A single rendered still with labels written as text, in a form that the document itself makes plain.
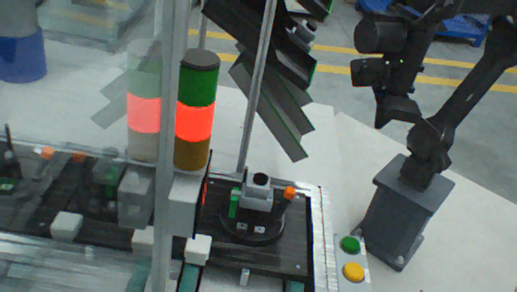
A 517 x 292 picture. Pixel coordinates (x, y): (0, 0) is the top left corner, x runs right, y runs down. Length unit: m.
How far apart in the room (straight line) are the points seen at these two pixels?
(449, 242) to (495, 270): 0.12
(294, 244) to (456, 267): 0.46
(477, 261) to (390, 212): 0.31
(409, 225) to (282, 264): 0.32
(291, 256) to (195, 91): 0.48
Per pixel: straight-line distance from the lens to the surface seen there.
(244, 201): 0.89
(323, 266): 0.94
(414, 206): 1.01
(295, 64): 1.06
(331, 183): 1.29
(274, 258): 0.90
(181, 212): 0.60
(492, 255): 1.32
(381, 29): 0.72
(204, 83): 0.52
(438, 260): 1.22
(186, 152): 0.58
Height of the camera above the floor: 1.65
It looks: 36 degrees down
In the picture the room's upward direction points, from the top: 12 degrees clockwise
